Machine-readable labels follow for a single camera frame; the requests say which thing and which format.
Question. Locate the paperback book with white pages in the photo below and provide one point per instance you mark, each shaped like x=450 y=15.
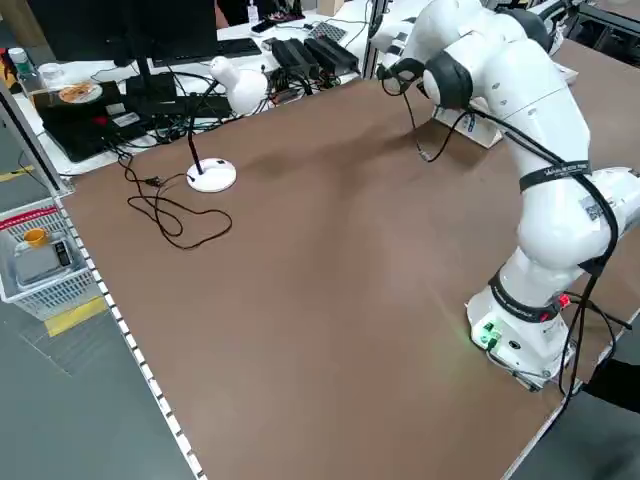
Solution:
x=475 y=127

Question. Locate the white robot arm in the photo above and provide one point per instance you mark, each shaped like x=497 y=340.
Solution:
x=525 y=125

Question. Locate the small electronics board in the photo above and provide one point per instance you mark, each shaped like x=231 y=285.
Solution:
x=290 y=82

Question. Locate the black flat box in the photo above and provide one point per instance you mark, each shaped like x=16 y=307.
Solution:
x=210 y=105

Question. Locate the white desk lamp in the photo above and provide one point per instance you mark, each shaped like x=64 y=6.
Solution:
x=240 y=85

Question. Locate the black power supply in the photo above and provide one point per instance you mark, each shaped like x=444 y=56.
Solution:
x=295 y=55
x=332 y=52

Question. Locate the grey perforated pad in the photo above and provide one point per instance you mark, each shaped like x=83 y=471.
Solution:
x=327 y=31

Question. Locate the black keyboard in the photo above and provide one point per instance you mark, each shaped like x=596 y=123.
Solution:
x=220 y=47

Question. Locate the black phone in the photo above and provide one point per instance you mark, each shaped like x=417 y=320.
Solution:
x=262 y=26

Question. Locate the black laptop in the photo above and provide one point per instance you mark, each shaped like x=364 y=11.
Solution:
x=85 y=135

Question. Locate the small black device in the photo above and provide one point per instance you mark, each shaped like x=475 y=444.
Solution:
x=61 y=252

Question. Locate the white plastic basket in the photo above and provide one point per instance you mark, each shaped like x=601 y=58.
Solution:
x=45 y=295

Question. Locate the round orange patterned disc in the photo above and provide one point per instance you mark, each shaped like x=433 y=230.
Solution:
x=80 y=93

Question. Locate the yellow cup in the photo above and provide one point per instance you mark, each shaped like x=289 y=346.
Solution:
x=35 y=237

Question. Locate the grey flat box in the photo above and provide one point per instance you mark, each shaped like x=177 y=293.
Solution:
x=35 y=267

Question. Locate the black computer monitor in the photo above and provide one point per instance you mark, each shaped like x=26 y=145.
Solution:
x=125 y=25

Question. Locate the clear plastic cup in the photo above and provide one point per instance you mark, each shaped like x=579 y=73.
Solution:
x=50 y=75

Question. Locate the clear plastic bottle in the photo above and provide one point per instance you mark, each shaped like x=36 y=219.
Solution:
x=22 y=70

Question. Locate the aluminium table post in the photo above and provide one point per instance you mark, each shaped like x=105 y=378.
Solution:
x=372 y=10

